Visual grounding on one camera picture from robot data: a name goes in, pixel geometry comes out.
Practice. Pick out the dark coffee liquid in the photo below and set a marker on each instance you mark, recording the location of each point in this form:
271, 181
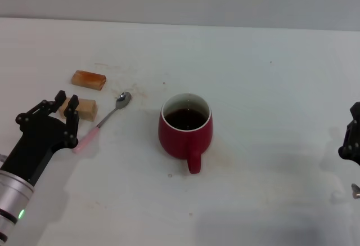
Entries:
185, 118

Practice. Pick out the red ceramic mug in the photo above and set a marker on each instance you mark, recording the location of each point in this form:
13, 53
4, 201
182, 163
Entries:
174, 142

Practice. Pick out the orange stained wooden block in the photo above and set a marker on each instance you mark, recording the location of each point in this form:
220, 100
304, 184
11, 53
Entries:
88, 78

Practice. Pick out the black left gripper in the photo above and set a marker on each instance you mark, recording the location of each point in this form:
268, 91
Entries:
36, 144

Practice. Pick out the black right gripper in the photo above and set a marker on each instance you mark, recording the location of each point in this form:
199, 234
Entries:
356, 147

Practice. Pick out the plain wooden block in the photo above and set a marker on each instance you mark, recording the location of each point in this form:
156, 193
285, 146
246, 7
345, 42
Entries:
87, 109

